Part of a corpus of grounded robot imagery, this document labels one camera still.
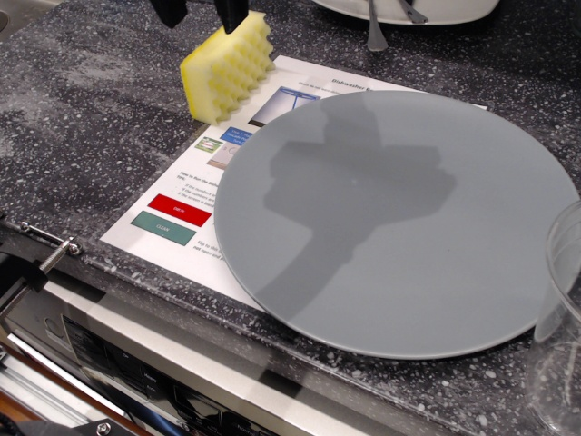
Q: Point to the metal spoon handle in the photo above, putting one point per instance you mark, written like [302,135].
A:
[376,39]

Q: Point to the white dish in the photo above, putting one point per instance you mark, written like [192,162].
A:
[438,12]

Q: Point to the clear plastic cup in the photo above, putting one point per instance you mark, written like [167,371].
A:
[553,368]

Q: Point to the metal clamp screw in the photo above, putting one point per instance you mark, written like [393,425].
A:
[62,247]

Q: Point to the yellow sponge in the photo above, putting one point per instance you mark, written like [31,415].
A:
[225,68]

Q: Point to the metal utensil handle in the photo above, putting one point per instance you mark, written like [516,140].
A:
[414,16]

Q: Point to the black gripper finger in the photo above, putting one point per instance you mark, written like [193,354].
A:
[232,13]
[170,12]

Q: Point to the black clamp bracket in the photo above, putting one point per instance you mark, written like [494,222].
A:
[15,269]

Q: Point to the grey round plate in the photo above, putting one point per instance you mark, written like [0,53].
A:
[478,277]

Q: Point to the stainless steel dishwasher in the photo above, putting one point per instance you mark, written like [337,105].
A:
[177,372]

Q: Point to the laminated dishwasher instruction sheet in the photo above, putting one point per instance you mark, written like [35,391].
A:
[181,200]

